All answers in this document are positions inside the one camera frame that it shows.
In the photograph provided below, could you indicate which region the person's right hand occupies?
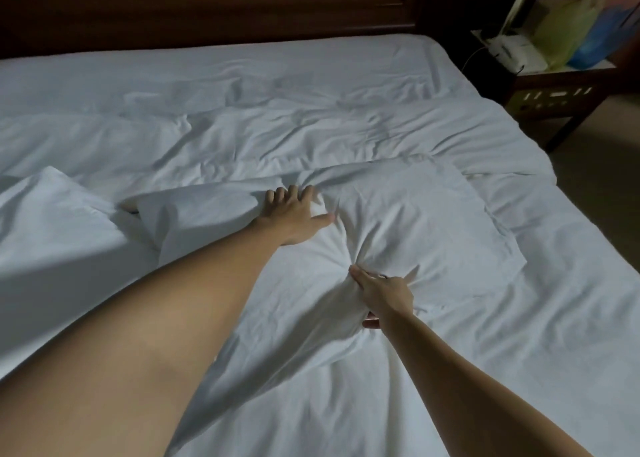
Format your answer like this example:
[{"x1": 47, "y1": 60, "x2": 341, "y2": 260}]
[{"x1": 348, "y1": 265, "x2": 416, "y2": 330}]

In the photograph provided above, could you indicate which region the white bed sheet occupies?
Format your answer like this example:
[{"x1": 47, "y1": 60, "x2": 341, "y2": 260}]
[{"x1": 0, "y1": 34, "x2": 482, "y2": 119}]

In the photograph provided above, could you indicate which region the white duvet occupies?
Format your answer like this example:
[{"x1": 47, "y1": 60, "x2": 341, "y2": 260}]
[{"x1": 0, "y1": 91, "x2": 640, "y2": 457}]

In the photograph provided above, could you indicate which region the green plastic bag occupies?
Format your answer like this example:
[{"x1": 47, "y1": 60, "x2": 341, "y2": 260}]
[{"x1": 529, "y1": 0, "x2": 609, "y2": 71}]

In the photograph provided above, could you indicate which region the person's left hand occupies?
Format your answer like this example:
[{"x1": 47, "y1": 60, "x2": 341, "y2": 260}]
[{"x1": 254, "y1": 185, "x2": 336, "y2": 247}]

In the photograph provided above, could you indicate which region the white telephone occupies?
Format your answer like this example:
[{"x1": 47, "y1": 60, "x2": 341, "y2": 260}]
[{"x1": 486, "y1": 34, "x2": 549, "y2": 74}]

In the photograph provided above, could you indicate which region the white pillow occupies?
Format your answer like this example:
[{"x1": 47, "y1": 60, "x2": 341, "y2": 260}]
[
  {"x1": 0, "y1": 165, "x2": 122, "y2": 278},
  {"x1": 134, "y1": 157, "x2": 530, "y2": 333}
]

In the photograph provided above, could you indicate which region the dark telephone cable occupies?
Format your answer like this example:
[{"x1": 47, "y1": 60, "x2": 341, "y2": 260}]
[{"x1": 461, "y1": 45, "x2": 490, "y2": 75}]

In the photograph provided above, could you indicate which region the metal lamp pole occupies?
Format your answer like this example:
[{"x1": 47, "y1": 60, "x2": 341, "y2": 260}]
[{"x1": 499, "y1": 0, "x2": 535, "y2": 39}]

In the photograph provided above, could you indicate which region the dark wooden headboard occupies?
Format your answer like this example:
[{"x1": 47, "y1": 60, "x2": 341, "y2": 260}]
[{"x1": 0, "y1": 0, "x2": 473, "y2": 62}]

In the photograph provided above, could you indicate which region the blue plastic bag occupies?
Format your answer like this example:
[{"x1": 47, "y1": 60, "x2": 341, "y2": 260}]
[{"x1": 567, "y1": 4, "x2": 640, "y2": 71}]

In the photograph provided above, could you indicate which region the person's right forearm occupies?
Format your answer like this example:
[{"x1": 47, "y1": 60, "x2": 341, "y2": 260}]
[{"x1": 376, "y1": 310, "x2": 593, "y2": 457}]

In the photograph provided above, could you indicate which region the person's left forearm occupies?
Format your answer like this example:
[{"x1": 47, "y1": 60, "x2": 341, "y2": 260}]
[{"x1": 0, "y1": 218, "x2": 297, "y2": 457}]

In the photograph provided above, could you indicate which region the dark wooden nightstand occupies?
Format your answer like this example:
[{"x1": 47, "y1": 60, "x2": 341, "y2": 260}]
[{"x1": 470, "y1": 28, "x2": 628, "y2": 154}]

